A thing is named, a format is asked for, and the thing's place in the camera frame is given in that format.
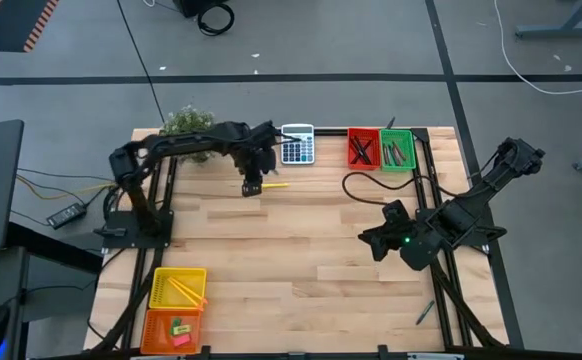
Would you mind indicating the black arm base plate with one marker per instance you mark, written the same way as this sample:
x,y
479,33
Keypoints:
x,y
121,241
491,234

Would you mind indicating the orange striped floor mat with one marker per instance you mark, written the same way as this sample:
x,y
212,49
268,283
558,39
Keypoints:
x,y
11,25

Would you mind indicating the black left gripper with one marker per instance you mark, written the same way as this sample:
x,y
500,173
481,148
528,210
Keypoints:
x,y
252,170

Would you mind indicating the red crayon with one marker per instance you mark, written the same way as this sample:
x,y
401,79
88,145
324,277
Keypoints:
x,y
399,149
397,160

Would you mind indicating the green potted plant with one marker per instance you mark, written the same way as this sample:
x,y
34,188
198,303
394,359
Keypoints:
x,y
186,120

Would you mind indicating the yellow plastic bin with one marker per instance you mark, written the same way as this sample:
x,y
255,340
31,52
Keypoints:
x,y
158,290

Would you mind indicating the dark teal pen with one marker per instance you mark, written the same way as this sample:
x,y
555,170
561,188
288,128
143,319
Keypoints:
x,y
425,313

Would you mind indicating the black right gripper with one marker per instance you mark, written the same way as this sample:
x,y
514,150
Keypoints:
x,y
391,237

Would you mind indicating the black box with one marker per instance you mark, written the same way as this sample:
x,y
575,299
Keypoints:
x,y
191,6

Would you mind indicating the yellow eraser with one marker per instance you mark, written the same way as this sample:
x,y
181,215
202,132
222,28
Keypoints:
x,y
183,329

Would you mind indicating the green plastic bin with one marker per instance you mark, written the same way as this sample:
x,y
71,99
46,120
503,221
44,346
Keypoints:
x,y
411,150

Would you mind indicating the red plastic bin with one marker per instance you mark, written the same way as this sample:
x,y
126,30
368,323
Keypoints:
x,y
352,162

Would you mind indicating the yellow highlighter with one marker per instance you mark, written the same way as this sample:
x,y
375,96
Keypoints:
x,y
276,186

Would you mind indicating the white desk calculator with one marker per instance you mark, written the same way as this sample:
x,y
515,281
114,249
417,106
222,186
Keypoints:
x,y
297,150

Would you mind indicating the black desk beam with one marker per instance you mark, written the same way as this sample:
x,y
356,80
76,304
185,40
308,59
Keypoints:
x,y
56,247

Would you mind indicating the green crayon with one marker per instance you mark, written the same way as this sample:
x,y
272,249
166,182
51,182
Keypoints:
x,y
392,155

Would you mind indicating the small black pointed object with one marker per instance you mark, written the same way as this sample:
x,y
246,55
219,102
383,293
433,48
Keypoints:
x,y
391,123

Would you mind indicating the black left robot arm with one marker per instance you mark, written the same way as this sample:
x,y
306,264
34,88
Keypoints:
x,y
191,142

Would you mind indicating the grey crayon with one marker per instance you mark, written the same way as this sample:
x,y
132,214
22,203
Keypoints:
x,y
385,154

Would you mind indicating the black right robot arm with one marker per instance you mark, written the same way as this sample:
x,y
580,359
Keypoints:
x,y
501,170

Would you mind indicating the orange plastic bin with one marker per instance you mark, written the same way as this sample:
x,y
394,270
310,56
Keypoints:
x,y
156,332

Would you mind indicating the grey desk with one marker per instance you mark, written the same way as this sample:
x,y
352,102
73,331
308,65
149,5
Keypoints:
x,y
1,280

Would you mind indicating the black power brick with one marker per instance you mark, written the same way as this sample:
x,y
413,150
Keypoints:
x,y
66,215

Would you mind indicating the green eraser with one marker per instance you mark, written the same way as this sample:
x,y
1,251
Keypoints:
x,y
176,322

